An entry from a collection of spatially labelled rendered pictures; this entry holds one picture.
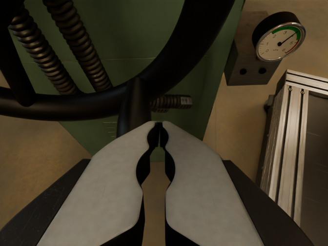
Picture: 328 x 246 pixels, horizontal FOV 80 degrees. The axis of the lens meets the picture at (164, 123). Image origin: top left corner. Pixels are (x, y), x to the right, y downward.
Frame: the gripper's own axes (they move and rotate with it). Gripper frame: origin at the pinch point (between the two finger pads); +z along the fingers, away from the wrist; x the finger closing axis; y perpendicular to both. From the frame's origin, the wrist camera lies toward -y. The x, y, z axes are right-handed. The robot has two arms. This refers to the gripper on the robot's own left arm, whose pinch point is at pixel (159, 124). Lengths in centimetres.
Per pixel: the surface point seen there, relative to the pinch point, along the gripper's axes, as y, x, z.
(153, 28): -3.4, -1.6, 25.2
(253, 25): -3.6, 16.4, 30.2
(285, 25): -4.3, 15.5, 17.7
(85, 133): 28, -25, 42
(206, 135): 46, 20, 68
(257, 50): -1.0, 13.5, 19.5
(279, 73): 25, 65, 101
